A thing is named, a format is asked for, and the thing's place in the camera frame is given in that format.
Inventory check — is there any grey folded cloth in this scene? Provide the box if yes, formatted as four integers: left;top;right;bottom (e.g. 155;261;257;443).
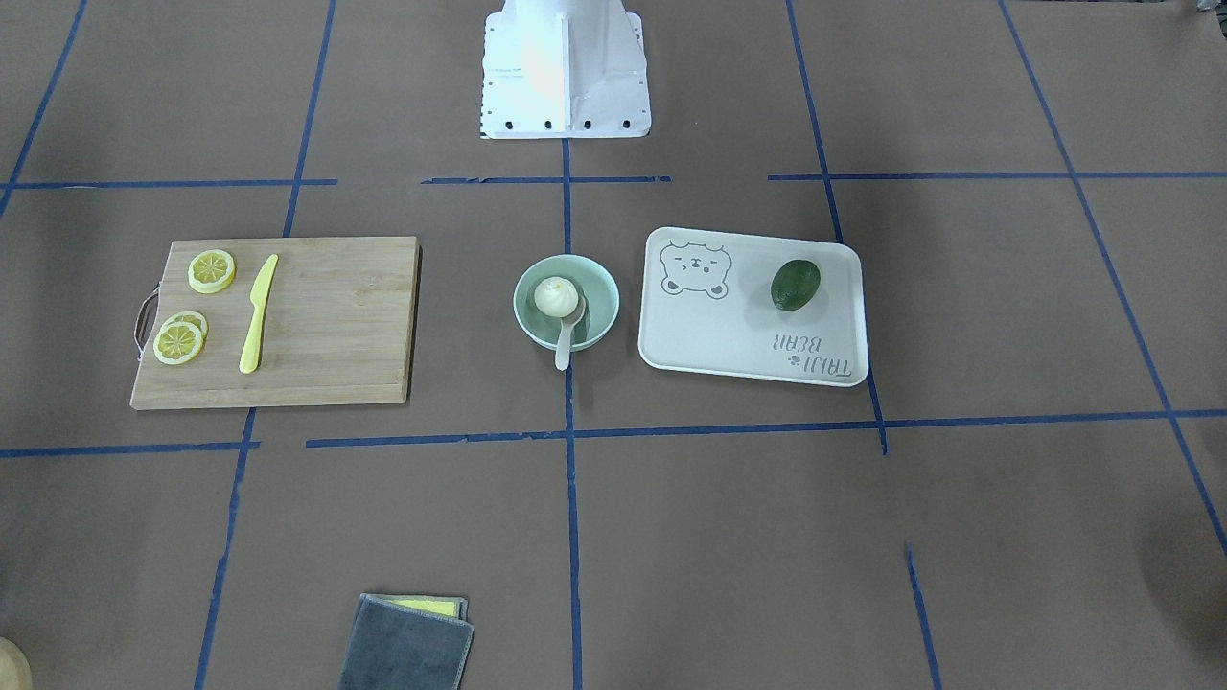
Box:
337;592;475;689

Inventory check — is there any yellow plastic knife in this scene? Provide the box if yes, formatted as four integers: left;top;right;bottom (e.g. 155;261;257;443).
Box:
240;254;279;374

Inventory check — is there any lemon slice behind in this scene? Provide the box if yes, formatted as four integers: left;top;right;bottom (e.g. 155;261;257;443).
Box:
161;309;209;336

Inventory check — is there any green avocado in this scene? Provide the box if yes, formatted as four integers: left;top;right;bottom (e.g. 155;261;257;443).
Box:
771;259;822;311

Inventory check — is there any lemon slice front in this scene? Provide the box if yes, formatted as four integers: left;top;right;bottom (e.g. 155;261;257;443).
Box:
152;320;206;366

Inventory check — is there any lemon slice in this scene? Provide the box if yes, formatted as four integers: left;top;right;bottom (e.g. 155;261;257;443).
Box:
161;309;209;336
152;320;206;366
187;249;236;293

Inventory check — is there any white plastic spoon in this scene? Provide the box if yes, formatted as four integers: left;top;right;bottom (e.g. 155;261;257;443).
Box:
555;293;587;372

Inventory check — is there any white bear tray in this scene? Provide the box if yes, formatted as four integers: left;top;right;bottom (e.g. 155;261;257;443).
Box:
638;227;870;387

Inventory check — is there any lemon slice top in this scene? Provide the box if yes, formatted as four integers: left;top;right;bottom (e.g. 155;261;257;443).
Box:
187;249;236;293

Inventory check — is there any yellow sponge cloth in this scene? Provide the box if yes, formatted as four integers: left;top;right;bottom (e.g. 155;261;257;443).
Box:
380;594;467;621

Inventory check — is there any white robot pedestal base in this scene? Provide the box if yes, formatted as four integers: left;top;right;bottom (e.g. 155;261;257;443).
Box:
479;1;653;140

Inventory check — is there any green ceramic bowl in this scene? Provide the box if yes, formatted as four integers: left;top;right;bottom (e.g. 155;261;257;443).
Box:
513;254;621;351

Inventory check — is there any white steamed bun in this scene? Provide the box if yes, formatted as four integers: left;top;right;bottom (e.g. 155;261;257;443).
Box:
533;276;580;319

